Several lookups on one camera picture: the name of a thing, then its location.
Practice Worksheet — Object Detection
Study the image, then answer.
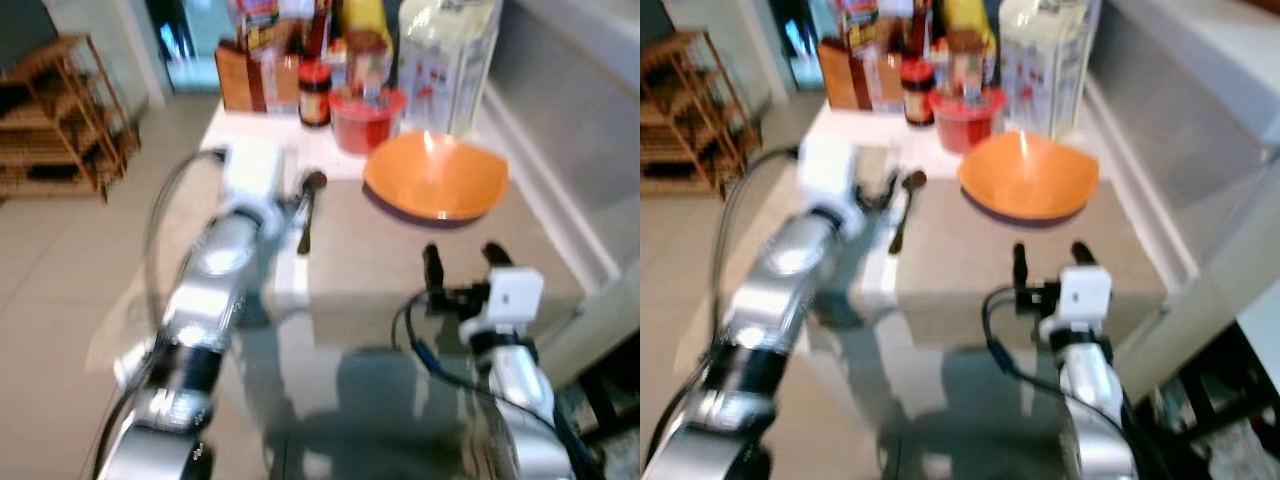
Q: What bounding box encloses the dark jar with red label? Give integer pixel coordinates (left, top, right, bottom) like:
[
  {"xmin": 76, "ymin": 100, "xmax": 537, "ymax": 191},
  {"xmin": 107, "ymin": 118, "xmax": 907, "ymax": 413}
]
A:
[
  {"xmin": 899, "ymin": 57, "xmax": 937, "ymax": 129},
  {"xmin": 297, "ymin": 58, "xmax": 334, "ymax": 130}
]

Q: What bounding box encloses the wooden slatted rack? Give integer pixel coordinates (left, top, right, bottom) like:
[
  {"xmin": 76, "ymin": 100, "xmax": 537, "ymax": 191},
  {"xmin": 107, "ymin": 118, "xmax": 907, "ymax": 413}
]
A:
[
  {"xmin": 640, "ymin": 28, "xmax": 759, "ymax": 198},
  {"xmin": 0, "ymin": 33, "xmax": 142, "ymax": 204}
]

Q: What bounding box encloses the brown cardboard box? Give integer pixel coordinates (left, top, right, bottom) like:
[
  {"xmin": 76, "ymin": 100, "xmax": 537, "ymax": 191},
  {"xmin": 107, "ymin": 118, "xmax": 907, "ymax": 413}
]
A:
[
  {"xmin": 214, "ymin": 40, "xmax": 302, "ymax": 114},
  {"xmin": 817, "ymin": 37, "xmax": 903, "ymax": 112}
]

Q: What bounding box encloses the brown wooden spoon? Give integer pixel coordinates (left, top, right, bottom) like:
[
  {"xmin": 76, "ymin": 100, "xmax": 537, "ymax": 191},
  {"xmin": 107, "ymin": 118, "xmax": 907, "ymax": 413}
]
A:
[
  {"xmin": 888, "ymin": 169, "xmax": 929, "ymax": 256},
  {"xmin": 297, "ymin": 170, "xmax": 329, "ymax": 256}
]

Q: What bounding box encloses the red printed snack packet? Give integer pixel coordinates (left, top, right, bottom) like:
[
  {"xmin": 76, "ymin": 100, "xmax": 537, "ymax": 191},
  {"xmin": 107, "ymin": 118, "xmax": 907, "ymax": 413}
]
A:
[
  {"xmin": 232, "ymin": 0, "xmax": 284, "ymax": 56},
  {"xmin": 838, "ymin": 0, "xmax": 886, "ymax": 53}
]

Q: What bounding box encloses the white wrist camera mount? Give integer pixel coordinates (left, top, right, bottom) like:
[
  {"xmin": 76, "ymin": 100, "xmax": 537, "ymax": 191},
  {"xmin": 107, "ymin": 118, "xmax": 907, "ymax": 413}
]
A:
[
  {"xmin": 221, "ymin": 140, "xmax": 292, "ymax": 217},
  {"xmin": 484, "ymin": 267, "xmax": 546, "ymax": 333},
  {"xmin": 797, "ymin": 134, "xmax": 867, "ymax": 217},
  {"xmin": 1054, "ymin": 264, "xmax": 1114, "ymax": 327}
]

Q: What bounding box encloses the black furniture frame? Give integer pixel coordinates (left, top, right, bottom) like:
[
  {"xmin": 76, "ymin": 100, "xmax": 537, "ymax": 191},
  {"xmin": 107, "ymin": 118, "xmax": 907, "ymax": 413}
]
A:
[
  {"xmin": 1120, "ymin": 318, "xmax": 1280, "ymax": 480},
  {"xmin": 572, "ymin": 328, "xmax": 641, "ymax": 443}
]

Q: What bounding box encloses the large clear oil bottle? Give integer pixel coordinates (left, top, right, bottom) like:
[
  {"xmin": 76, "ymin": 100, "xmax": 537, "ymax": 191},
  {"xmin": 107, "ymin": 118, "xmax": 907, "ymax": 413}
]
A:
[
  {"xmin": 999, "ymin": 0, "xmax": 1097, "ymax": 140},
  {"xmin": 397, "ymin": 0, "xmax": 502, "ymax": 140}
]

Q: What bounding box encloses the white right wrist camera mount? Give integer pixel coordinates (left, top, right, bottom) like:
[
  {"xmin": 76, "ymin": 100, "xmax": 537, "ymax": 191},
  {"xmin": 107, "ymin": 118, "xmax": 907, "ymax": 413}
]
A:
[
  {"xmin": 484, "ymin": 267, "xmax": 546, "ymax": 333},
  {"xmin": 1054, "ymin": 264, "xmax": 1114, "ymax": 327}
]

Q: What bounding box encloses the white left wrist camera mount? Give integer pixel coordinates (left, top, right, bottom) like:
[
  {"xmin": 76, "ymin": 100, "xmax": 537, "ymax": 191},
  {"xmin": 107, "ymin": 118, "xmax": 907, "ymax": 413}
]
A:
[
  {"xmin": 221, "ymin": 140, "xmax": 292, "ymax": 217},
  {"xmin": 797, "ymin": 134, "xmax": 867, "ymax": 217}
]

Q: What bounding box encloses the clear glass jar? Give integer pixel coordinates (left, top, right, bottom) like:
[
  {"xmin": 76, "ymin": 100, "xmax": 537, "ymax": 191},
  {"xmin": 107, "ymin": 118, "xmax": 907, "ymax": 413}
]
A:
[
  {"xmin": 948, "ymin": 42, "xmax": 991, "ymax": 104},
  {"xmin": 348, "ymin": 42, "xmax": 393, "ymax": 104}
]

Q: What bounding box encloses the red plastic tub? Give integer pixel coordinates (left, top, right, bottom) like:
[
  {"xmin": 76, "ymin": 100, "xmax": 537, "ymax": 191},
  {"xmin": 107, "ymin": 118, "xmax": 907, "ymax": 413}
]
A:
[
  {"xmin": 328, "ymin": 86, "xmax": 409, "ymax": 157},
  {"xmin": 928, "ymin": 86, "xmax": 1007, "ymax": 156}
]

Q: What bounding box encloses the yellow bag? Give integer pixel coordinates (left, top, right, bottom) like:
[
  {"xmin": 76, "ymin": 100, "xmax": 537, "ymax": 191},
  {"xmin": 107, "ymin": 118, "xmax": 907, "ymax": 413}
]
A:
[
  {"xmin": 940, "ymin": 0, "xmax": 998, "ymax": 53},
  {"xmin": 340, "ymin": 0, "xmax": 394, "ymax": 53}
]

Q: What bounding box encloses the dark red sauce bottle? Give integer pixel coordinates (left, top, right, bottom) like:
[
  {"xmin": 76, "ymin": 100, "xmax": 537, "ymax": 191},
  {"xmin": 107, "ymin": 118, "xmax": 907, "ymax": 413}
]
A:
[
  {"xmin": 908, "ymin": 0, "xmax": 936, "ymax": 61},
  {"xmin": 304, "ymin": 0, "xmax": 336, "ymax": 63}
]

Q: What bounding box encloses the orange bowl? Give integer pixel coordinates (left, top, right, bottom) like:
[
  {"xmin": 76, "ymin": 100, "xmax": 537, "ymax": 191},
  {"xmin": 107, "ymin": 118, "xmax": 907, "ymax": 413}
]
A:
[
  {"xmin": 362, "ymin": 130, "xmax": 510, "ymax": 224},
  {"xmin": 957, "ymin": 130, "xmax": 1102, "ymax": 223}
]

